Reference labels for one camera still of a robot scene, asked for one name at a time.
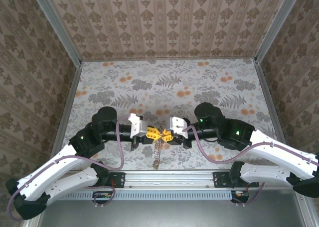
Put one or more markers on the grey key holder with rings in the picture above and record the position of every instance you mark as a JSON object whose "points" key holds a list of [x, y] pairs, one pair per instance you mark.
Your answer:
{"points": [[157, 157]]}

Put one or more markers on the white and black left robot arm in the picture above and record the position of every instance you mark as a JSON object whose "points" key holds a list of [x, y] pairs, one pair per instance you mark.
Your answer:
{"points": [[49, 167]]}

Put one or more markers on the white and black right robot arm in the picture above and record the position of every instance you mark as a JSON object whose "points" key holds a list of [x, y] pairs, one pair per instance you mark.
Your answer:
{"points": [[274, 149]]}

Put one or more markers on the grey metal sheet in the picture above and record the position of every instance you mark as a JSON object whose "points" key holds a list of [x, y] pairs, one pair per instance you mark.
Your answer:
{"points": [[162, 214]]}

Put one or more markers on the aluminium table edge rail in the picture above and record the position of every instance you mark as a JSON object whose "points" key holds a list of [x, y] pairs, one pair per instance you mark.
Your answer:
{"points": [[272, 112], [66, 112]]}

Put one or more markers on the wide aluminium mounting rail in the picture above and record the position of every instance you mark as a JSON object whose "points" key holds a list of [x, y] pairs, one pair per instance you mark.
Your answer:
{"points": [[169, 179]]}

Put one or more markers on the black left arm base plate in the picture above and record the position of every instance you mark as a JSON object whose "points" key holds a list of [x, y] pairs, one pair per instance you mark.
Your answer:
{"points": [[118, 179]]}

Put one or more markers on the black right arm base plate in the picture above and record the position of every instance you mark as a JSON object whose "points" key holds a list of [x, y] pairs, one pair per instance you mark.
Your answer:
{"points": [[220, 179]]}

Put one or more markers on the aluminium frame post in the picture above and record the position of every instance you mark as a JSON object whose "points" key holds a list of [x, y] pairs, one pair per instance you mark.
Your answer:
{"points": [[276, 25], [59, 30]]}

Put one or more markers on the aluminium frame bar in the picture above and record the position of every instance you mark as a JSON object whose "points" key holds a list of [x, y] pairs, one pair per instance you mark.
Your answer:
{"points": [[307, 214]]}

